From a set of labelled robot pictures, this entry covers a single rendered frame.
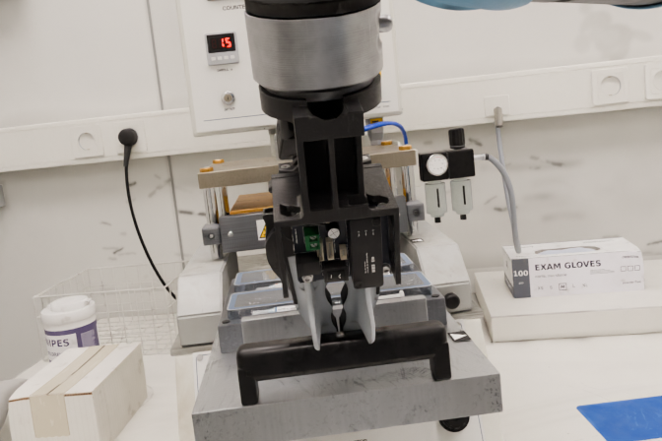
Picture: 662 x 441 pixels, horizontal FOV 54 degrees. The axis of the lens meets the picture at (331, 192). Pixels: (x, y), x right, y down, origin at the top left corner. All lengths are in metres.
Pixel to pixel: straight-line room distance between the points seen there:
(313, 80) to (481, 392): 0.26
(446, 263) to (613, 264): 0.56
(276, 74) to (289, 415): 0.25
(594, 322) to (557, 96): 0.46
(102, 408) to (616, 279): 0.88
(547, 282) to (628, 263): 0.14
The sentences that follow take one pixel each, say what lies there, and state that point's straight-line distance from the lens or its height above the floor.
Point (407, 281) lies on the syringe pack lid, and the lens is 0.62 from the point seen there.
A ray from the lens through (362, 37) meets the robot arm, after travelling 0.35.
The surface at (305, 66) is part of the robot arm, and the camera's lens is 0.34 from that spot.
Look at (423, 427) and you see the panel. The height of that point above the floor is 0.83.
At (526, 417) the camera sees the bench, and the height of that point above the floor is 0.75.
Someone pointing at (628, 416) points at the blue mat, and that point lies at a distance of 0.94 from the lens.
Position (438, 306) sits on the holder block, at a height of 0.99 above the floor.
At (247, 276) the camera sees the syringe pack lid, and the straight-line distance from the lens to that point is 0.70.
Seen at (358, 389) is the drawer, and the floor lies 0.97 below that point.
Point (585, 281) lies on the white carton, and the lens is 1.27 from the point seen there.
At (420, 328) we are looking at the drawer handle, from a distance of 0.47.
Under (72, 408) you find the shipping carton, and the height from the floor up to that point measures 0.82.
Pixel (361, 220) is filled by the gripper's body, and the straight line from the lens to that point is 0.37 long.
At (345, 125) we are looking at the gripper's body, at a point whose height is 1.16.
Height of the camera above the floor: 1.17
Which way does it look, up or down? 7 degrees down
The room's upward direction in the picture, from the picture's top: 6 degrees counter-clockwise
